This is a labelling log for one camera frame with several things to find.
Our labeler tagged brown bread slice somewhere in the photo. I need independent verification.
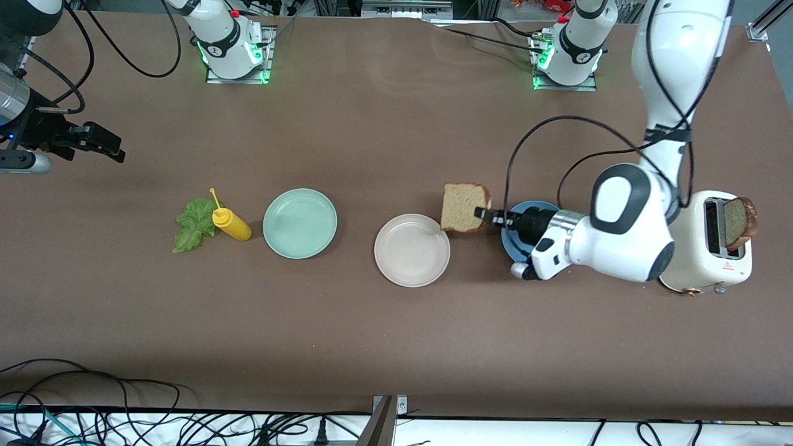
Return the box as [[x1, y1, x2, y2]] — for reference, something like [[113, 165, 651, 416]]
[[440, 182, 493, 234], [723, 197, 759, 251]]

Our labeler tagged green lettuce leaf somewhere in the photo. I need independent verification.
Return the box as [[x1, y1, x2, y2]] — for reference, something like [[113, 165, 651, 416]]
[[172, 197, 217, 253]]

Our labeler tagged yellow squeeze bottle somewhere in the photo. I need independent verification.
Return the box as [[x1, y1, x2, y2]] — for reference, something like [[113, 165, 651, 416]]
[[209, 188, 253, 242]]

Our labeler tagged blue plate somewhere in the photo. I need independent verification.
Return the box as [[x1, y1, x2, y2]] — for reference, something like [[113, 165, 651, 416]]
[[501, 199, 561, 263]]

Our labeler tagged beige plate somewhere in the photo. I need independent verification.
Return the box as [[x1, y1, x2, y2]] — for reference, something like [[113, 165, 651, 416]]
[[374, 213, 451, 288]]

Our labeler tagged mint green plate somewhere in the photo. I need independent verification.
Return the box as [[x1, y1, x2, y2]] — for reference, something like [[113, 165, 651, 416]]
[[262, 188, 338, 260]]

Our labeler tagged brown table mat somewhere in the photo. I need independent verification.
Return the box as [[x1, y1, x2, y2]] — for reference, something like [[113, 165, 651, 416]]
[[0, 11, 793, 422]]

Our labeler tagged white toaster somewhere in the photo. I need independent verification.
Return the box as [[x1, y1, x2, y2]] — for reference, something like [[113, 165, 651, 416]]
[[658, 190, 753, 297]]

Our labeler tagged red orange object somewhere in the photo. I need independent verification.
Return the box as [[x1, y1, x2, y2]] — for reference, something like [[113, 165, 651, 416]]
[[511, 0, 574, 14]]

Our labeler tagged grey device box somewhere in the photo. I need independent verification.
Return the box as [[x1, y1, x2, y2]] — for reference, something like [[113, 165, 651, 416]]
[[361, 0, 453, 19]]

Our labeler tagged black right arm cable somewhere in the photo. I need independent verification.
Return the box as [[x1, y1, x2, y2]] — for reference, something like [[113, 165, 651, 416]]
[[12, 0, 182, 113]]

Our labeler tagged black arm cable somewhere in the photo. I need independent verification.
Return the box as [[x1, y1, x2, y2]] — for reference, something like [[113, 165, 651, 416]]
[[505, 0, 735, 245], [12, 0, 182, 113]]

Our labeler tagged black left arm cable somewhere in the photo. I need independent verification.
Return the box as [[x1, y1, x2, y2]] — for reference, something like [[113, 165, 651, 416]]
[[505, 0, 735, 245]]

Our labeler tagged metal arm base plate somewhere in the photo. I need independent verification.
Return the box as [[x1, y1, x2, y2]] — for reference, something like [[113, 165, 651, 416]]
[[204, 25, 274, 85], [532, 31, 598, 92]]

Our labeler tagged long black base cable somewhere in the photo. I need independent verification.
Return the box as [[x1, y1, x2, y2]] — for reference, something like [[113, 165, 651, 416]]
[[427, 19, 546, 53]]

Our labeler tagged short black base cable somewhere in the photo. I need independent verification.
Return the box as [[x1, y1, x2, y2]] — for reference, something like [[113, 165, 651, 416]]
[[493, 17, 540, 39]]

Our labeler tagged black looping cable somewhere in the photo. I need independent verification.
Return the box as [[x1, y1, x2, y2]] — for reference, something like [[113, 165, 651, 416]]
[[0, 358, 182, 413]]

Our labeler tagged aluminium post with bracket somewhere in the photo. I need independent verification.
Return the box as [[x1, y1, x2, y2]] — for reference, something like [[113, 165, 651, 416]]
[[356, 395, 408, 446]]

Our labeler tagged teal cable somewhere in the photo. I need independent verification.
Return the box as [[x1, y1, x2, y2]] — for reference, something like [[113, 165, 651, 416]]
[[0, 403, 84, 446]]

